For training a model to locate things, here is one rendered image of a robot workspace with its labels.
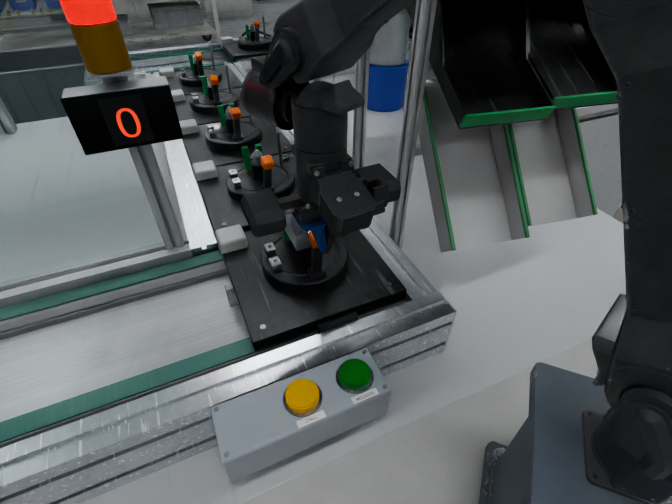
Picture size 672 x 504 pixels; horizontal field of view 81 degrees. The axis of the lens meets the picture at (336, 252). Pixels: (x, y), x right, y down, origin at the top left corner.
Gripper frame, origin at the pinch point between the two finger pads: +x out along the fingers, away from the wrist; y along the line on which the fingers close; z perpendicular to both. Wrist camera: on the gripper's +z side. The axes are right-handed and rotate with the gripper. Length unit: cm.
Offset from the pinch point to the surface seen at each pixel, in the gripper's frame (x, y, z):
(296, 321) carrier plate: 12.4, -5.6, 2.5
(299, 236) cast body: 4.1, -1.7, -5.3
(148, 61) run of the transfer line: 15, -15, -151
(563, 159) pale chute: 2.9, 48.5, -4.9
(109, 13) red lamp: -22.7, -17.1, -18.4
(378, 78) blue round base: 11, 54, -83
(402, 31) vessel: -2, 61, -82
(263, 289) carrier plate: 12.3, -8.1, -5.3
